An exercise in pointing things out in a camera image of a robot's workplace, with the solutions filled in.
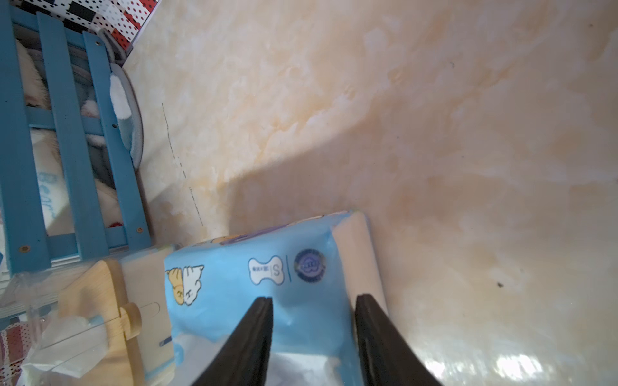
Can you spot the blue soft tissue pack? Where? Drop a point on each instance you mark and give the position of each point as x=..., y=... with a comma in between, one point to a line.
x=67, y=350

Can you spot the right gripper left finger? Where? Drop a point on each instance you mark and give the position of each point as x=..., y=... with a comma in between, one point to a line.
x=244, y=358

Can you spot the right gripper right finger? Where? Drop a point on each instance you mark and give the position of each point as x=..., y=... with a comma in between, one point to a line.
x=385, y=357

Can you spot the clear plastic tissue box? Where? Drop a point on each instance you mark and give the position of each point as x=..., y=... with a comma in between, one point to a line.
x=29, y=301

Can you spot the blue white toy crib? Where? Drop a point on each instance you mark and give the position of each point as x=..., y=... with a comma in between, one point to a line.
x=29, y=248

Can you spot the blue tissue pack with sheet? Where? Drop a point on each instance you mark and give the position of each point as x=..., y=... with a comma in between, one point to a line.
x=312, y=270

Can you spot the bamboo slotted lid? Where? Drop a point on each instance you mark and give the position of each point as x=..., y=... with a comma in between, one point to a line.
x=101, y=292

